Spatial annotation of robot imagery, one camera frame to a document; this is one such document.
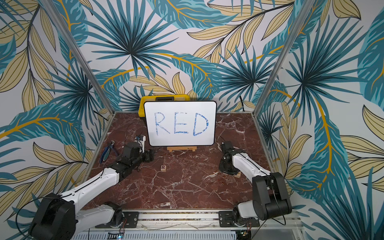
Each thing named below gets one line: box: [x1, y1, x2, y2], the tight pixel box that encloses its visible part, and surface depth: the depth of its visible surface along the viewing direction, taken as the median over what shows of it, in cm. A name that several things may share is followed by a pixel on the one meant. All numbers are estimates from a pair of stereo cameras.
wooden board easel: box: [166, 146, 198, 152], surface depth 96 cm
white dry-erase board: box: [144, 100, 218, 147], surface depth 90 cm
